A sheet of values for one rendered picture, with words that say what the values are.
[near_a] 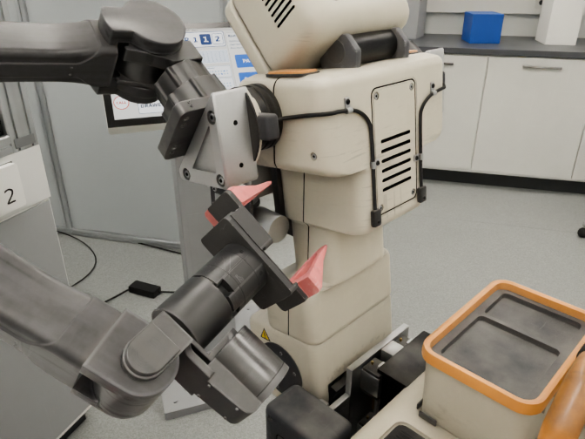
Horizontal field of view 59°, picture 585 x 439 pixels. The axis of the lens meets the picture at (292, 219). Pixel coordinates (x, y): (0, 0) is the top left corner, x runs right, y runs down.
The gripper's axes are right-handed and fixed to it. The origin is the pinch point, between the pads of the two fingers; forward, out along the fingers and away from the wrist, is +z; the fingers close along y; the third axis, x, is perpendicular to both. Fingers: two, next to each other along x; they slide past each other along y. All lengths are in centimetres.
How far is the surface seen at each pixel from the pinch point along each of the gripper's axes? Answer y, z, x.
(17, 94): -61, 22, -70
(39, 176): -47, 18, -85
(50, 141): -99, 87, -204
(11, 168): -49, 11, -78
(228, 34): -49, 82, -61
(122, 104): -49, 45, -74
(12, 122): -58, 18, -74
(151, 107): -44, 50, -71
